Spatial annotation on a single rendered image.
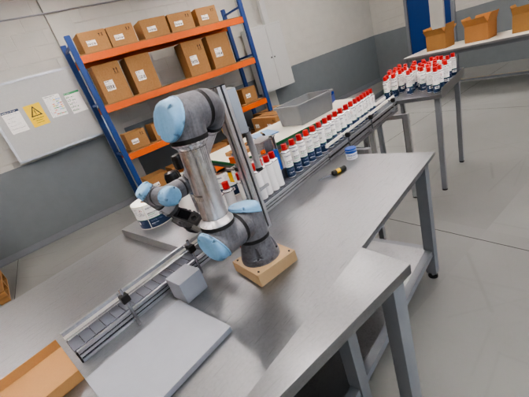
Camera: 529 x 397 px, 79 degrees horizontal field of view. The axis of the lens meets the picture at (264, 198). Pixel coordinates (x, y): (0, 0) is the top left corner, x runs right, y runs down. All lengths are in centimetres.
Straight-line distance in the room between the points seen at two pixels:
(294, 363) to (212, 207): 50
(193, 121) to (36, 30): 510
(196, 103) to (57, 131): 477
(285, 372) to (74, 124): 515
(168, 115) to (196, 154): 13
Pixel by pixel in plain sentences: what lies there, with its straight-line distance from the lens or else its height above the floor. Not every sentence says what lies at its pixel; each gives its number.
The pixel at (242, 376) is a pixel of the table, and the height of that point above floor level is 83.
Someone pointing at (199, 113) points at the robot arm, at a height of 146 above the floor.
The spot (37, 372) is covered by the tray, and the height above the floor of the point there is 83.
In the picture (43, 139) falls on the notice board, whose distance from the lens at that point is 564.
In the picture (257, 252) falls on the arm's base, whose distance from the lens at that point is 118.
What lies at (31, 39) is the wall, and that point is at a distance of 591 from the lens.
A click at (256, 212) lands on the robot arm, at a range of 113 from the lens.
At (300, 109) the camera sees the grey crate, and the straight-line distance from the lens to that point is 343.
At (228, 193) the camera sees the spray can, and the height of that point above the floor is 103.
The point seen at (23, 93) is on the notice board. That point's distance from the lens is 567.
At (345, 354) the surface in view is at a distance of 145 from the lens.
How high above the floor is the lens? 155
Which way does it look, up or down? 23 degrees down
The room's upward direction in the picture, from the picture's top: 19 degrees counter-clockwise
